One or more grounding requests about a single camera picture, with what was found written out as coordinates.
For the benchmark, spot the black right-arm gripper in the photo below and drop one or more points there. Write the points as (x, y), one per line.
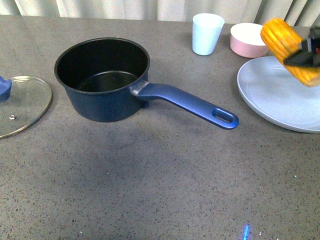
(309, 56)

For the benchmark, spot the yellow corn cob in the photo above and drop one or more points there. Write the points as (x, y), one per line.
(282, 40)

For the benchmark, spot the glass lid blue knob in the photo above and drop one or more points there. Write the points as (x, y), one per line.
(23, 101)

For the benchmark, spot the pale curtain backdrop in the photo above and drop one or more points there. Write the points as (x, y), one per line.
(303, 13)

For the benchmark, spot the light blue plate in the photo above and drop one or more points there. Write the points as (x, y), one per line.
(275, 95)

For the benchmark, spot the pink bowl white inside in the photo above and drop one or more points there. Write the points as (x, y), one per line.
(246, 41)

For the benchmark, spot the light blue plastic cup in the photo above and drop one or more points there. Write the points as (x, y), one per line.
(206, 30)

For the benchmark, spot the blue saucepan with handle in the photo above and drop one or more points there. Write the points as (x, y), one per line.
(106, 80)

